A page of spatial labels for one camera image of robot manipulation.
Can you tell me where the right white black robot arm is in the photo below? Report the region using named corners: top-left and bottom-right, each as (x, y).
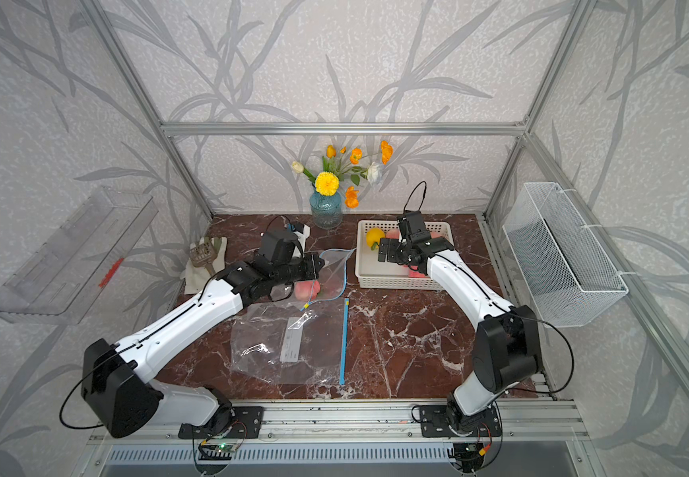
top-left (378, 211), bottom-right (542, 431)

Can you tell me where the brown wooden brush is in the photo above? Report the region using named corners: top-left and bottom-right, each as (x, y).
top-left (189, 237), bottom-right (218, 276)

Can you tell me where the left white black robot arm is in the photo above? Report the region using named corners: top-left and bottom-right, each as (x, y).
top-left (81, 223), bottom-right (324, 438)

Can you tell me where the right circuit board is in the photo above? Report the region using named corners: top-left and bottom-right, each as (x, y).
top-left (448, 442), bottom-right (489, 464)

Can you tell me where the circuit board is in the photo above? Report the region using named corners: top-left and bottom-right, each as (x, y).
top-left (196, 441), bottom-right (241, 461)
top-left (448, 442), bottom-right (489, 464)

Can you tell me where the yellow peach left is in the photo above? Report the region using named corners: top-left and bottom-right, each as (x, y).
top-left (365, 228), bottom-right (386, 250)

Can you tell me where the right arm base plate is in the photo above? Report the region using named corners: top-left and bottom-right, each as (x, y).
top-left (412, 403), bottom-right (503, 438)

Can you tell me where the clear plastic wall tray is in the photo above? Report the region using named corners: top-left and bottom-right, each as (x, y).
top-left (0, 186), bottom-right (159, 325)

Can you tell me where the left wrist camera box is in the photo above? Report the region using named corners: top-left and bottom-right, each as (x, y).
top-left (288, 222), bottom-right (311, 242)

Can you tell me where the blue glass vase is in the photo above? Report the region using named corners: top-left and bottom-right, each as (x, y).
top-left (310, 191), bottom-right (344, 230)

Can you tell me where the left circuit board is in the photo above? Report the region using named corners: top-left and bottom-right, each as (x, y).
top-left (196, 441), bottom-right (241, 461)

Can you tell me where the aluminium frame rail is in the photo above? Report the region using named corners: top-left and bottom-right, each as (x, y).
top-left (84, 400), bottom-right (590, 445)

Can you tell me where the clear zip-top bag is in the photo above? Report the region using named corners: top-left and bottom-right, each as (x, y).
top-left (270, 248), bottom-right (354, 308)
top-left (230, 298), bottom-right (345, 386)

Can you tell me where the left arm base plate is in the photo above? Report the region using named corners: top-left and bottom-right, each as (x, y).
top-left (177, 407), bottom-right (265, 440)

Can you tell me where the orange yellow flower bouquet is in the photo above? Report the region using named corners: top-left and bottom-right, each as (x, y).
top-left (291, 140), bottom-right (394, 209)

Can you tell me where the white perforated plastic basket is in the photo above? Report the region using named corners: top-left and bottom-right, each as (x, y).
top-left (355, 220), bottom-right (442, 290)

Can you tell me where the white wire mesh basket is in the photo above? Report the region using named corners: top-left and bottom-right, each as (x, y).
top-left (503, 182), bottom-right (629, 328)

